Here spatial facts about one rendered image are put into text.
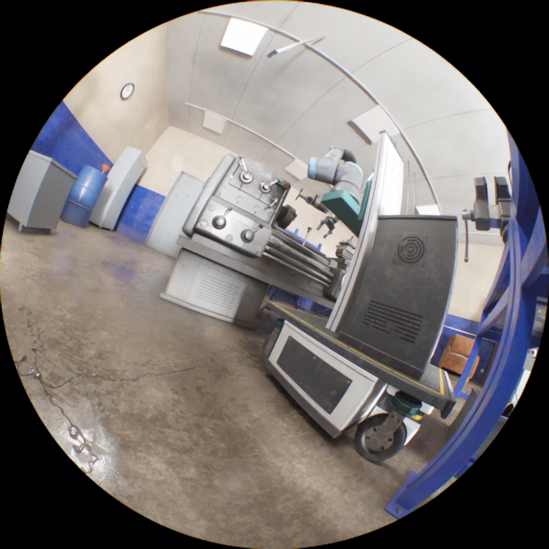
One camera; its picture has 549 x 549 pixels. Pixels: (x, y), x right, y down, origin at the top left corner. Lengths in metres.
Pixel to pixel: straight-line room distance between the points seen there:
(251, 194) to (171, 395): 1.35
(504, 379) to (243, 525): 0.57
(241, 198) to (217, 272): 0.60
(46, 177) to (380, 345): 2.15
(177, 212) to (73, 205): 2.69
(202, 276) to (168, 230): 3.46
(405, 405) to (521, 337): 0.35
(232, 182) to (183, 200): 3.41
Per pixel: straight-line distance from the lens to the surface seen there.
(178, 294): 1.32
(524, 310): 0.54
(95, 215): 4.36
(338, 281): 1.72
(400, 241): 0.67
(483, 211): 0.83
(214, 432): 0.53
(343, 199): 0.91
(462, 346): 4.78
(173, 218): 4.67
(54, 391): 0.55
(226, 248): 1.36
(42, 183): 1.76
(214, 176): 1.44
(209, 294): 1.31
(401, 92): 3.13
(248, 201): 1.42
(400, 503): 0.66
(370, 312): 0.61
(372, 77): 3.08
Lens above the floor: 0.42
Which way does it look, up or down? 3 degrees up
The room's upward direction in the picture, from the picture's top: 23 degrees clockwise
